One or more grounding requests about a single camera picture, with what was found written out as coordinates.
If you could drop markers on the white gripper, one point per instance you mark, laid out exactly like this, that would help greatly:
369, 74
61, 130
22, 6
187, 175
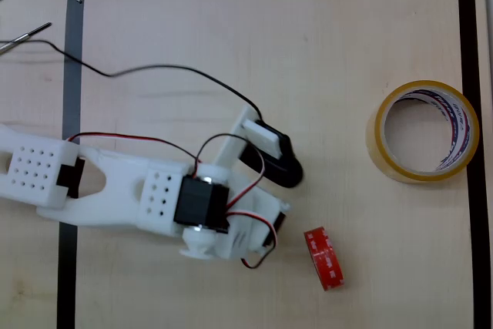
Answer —
278, 224

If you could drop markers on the small red tape roll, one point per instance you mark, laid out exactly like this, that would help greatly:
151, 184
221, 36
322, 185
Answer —
324, 259

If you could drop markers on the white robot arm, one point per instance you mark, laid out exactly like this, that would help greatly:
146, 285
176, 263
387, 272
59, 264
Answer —
115, 194

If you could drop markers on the large clear packing tape roll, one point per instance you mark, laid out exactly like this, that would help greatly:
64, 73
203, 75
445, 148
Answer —
385, 140

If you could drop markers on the black webcam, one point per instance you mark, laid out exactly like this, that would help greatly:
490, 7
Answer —
279, 159

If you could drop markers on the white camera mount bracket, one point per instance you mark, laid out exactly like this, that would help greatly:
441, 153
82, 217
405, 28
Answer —
235, 140

